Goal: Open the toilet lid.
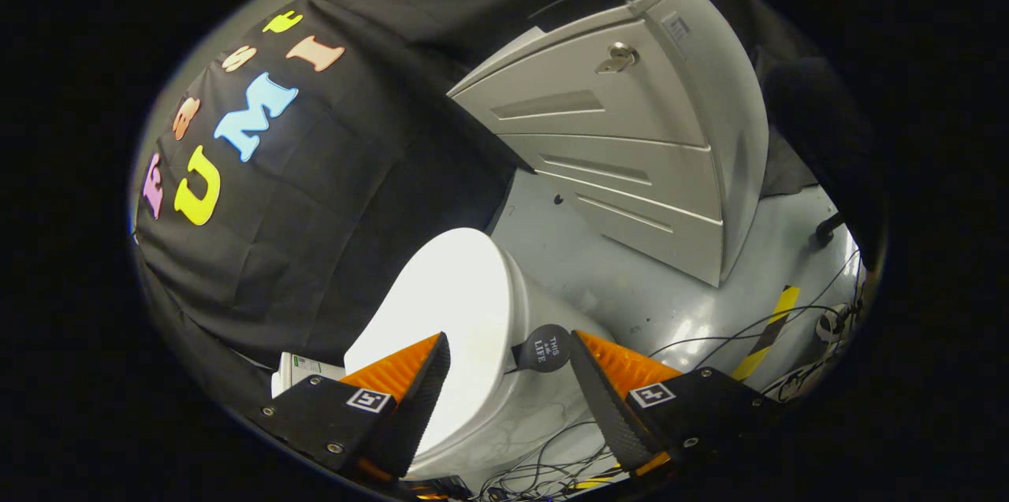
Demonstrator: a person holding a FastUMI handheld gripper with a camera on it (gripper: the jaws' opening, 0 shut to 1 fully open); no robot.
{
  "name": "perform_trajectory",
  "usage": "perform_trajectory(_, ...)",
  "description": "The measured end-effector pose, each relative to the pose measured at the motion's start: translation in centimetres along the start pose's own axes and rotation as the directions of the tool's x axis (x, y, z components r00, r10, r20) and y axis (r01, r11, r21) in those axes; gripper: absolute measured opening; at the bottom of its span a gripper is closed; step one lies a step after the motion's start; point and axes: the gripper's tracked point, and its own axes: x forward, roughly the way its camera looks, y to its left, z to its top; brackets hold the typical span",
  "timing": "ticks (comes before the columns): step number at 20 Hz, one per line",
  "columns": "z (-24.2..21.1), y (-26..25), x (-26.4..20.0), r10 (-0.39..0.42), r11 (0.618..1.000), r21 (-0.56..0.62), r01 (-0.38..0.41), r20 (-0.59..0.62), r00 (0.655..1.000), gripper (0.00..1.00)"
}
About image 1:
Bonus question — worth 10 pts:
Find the white toilet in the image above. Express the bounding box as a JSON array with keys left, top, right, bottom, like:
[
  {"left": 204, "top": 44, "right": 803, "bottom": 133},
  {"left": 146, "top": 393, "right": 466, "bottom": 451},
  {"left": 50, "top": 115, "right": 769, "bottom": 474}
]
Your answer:
[{"left": 410, "top": 258, "right": 617, "bottom": 487}]

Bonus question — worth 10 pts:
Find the black backdrop cloth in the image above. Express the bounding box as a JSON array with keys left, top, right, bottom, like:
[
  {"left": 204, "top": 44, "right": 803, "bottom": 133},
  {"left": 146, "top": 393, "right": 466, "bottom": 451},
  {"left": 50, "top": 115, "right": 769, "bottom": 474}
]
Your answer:
[{"left": 130, "top": 0, "right": 821, "bottom": 377}]

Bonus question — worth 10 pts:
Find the long black cable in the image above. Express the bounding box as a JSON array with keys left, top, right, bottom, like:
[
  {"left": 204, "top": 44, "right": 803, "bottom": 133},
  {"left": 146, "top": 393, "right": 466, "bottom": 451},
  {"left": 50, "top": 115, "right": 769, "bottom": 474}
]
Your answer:
[{"left": 646, "top": 250, "right": 864, "bottom": 373}]

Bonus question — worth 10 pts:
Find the black round lid handle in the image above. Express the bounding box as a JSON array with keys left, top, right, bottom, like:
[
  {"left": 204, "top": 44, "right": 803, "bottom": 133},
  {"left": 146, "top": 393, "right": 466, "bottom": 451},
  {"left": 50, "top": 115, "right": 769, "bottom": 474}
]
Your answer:
[{"left": 511, "top": 324, "right": 572, "bottom": 374}]

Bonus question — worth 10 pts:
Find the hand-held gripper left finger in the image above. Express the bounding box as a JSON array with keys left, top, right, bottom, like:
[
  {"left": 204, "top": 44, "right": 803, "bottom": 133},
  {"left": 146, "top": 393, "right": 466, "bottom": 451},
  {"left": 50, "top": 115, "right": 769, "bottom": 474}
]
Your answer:
[{"left": 246, "top": 332, "right": 452, "bottom": 483}]

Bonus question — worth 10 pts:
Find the silver cabinet key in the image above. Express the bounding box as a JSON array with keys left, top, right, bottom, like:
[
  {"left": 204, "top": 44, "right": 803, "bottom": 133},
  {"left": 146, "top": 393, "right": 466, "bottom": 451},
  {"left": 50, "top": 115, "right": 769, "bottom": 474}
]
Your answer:
[{"left": 595, "top": 43, "right": 639, "bottom": 75}]

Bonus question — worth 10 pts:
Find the white box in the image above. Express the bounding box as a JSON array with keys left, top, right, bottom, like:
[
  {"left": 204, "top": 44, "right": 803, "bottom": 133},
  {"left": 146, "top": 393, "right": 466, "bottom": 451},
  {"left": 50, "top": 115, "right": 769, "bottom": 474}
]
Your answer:
[{"left": 272, "top": 352, "right": 345, "bottom": 398}]

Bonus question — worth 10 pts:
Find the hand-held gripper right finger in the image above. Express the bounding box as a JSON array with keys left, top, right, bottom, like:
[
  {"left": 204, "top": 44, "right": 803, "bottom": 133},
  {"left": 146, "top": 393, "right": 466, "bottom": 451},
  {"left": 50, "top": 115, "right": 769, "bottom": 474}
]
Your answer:
[{"left": 569, "top": 330, "right": 785, "bottom": 479}]

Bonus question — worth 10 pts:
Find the yellow black floor tape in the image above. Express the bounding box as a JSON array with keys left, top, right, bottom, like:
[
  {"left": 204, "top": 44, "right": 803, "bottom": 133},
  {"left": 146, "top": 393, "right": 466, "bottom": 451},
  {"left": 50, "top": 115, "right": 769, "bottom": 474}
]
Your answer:
[{"left": 732, "top": 285, "right": 801, "bottom": 382}]

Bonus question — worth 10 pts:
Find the grey drawer cabinet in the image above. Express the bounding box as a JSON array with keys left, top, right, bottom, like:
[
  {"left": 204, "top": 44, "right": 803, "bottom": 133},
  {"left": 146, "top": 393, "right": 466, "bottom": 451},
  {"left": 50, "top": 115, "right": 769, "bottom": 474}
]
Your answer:
[{"left": 447, "top": 0, "right": 769, "bottom": 288}]

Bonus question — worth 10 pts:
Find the black office chair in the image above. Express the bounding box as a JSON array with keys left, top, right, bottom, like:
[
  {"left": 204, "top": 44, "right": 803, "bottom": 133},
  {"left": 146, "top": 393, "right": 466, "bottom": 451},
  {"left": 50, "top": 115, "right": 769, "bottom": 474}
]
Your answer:
[{"left": 763, "top": 57, "right": 888, "bottom": 266}]

